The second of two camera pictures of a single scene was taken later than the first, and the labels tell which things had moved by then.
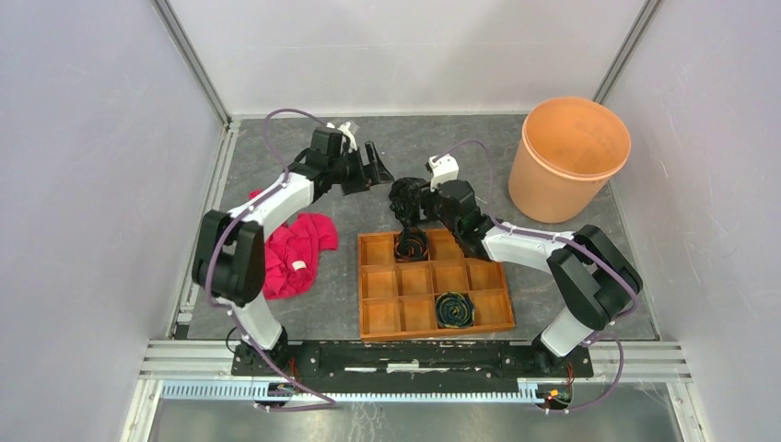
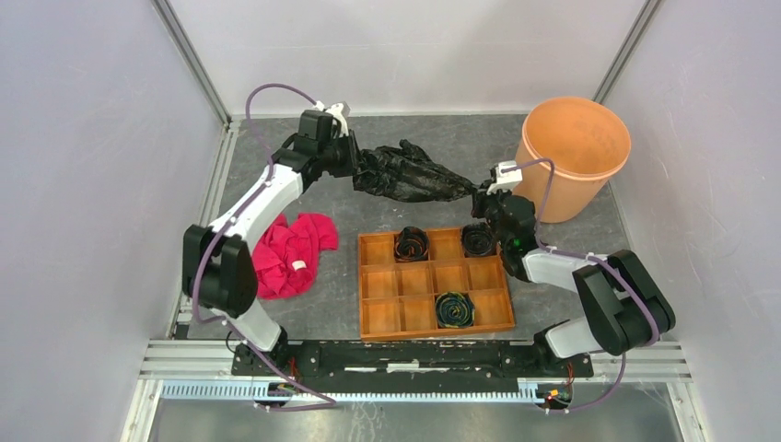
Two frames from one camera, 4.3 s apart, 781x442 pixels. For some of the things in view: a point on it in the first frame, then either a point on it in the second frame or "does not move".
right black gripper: x=427 y=196 to x=481 y=197
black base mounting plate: x=413 y=360 does not move
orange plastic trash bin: x=568 y=149 does not move
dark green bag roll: x=454 y=309 does not move
